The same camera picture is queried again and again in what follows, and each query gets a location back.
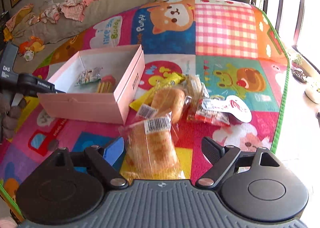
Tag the pink crumpled clothes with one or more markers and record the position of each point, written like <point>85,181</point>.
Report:
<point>71,9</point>

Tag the grey long pillow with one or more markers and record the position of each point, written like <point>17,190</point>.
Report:
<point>65,28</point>

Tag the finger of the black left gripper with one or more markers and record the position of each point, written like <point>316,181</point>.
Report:
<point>30,85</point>

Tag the colourful cartoon play mat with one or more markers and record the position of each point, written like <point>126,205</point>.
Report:
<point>231,45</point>

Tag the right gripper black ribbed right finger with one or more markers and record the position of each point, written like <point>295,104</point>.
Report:
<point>211,150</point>

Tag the clear wrapped pastry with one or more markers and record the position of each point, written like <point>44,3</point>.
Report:
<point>195,89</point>

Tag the pink cardboard box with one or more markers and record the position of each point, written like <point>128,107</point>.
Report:
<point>96,85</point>

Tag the green white snack packet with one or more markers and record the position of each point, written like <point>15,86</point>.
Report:
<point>89,76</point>

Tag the orange plush toy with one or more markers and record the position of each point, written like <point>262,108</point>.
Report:
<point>35,44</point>

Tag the yellow snack packet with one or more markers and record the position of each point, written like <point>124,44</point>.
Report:
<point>173,80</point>

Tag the red white snack packet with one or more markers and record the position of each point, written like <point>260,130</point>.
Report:
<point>216,111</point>

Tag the biscuit stick pack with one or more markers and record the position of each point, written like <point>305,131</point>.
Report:
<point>106,84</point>

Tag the bread roll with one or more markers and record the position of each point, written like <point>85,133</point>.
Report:
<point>171,101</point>
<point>150,150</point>

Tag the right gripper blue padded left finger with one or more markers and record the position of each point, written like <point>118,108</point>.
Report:
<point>114,153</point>

